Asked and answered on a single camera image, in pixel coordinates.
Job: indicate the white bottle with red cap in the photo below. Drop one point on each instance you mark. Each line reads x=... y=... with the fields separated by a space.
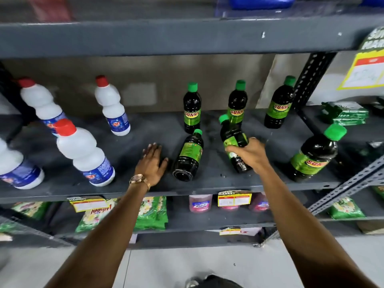
x=42 y=101
x=112 y=107
x=84 y=152
x=15 y=167

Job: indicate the person's right forearm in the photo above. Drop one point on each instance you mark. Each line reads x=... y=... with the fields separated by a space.
x=306 y=236

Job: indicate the green wrapped soap packets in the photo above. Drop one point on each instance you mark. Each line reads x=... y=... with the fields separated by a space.
x=345 y=112

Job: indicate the person's left thumb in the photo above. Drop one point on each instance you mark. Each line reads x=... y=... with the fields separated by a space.
x=164 y=166

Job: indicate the yellow and green promotional sign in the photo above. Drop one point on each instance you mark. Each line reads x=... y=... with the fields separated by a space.
x=364 y=68

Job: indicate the blue plastic container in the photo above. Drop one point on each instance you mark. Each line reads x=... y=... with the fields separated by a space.
x=373 y=0
x=261 y=2

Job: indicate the gold wristwatch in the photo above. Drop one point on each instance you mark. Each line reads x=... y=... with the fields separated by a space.
x=139 y=179

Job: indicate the person's left forearm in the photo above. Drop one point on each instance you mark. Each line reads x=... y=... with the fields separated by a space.
x=102 y=239

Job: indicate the grey perforated metal shelf rack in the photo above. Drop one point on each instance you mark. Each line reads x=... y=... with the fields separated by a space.
x=315 y=74

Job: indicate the yellow shelf price label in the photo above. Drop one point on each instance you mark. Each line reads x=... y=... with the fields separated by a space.
x=234 y=198
x=229 y=231
x=88 y=204

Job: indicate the person's right hand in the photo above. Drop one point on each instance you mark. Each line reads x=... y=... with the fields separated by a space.
x=253 y=155

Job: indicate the pink liquid bottle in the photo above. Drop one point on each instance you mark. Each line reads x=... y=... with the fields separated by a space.
x=230 y=208
x=200 y=203
x=259 y=203

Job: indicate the dark grey metal shelf rack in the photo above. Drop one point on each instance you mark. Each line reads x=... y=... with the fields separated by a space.
x=180 y=35

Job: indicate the red packet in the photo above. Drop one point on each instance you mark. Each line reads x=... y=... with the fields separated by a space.
x=49 y=8

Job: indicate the person's left hand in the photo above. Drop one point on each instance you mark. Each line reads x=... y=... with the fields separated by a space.
x=150 y=167

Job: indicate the dark bottle with green cap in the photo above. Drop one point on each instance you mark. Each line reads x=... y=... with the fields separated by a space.
x=237 y=101
x=312 y=158
x=192 y=107
x=279 y=104
x=232 y=137
x=189 y=155

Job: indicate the green detergent packet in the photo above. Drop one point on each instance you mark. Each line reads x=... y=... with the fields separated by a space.
x=93 y=220
x=346 y=209
x=31 y=209
x=151 y=212
x=379 y=191

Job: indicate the person's dark clothing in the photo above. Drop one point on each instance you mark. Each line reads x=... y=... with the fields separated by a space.
x=219 y=282

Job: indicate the person's right thumb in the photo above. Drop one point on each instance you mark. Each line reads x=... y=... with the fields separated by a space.
x=234 y=149

